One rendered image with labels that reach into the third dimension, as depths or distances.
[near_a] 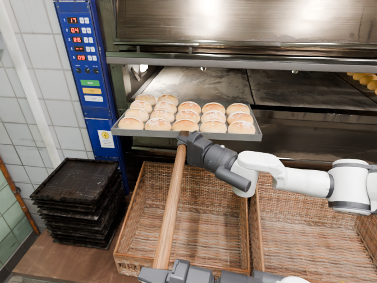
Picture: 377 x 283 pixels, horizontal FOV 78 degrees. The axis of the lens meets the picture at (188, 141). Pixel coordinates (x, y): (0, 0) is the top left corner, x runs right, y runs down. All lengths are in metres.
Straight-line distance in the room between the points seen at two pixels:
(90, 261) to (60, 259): 0.14
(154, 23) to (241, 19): 0.34
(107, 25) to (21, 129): 0.81
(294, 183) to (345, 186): 0.11
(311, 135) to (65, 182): 1.16
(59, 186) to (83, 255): 0.35
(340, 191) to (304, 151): 0.59
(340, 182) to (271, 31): 0.60
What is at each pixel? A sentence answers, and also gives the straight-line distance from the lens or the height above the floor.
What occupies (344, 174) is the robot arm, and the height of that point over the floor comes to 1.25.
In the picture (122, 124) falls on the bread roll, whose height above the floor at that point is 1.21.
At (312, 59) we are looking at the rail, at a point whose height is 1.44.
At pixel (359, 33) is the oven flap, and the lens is 1.12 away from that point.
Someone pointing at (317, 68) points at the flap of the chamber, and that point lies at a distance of 0.95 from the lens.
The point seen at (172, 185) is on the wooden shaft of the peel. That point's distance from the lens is 0.62.
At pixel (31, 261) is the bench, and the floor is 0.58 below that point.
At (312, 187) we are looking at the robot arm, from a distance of 0.70.
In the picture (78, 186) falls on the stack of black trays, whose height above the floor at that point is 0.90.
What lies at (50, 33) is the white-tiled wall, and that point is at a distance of 1.26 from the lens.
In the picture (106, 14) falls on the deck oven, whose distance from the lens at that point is 1.12.
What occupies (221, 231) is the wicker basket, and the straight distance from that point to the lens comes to 1.30.
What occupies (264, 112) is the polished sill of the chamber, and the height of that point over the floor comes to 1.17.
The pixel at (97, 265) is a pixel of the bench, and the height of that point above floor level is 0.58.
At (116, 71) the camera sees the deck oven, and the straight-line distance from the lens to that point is 1.15.
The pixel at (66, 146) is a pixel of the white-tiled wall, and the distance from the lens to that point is 1.50.
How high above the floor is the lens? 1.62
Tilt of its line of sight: 32 degrees down
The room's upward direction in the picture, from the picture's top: straight up
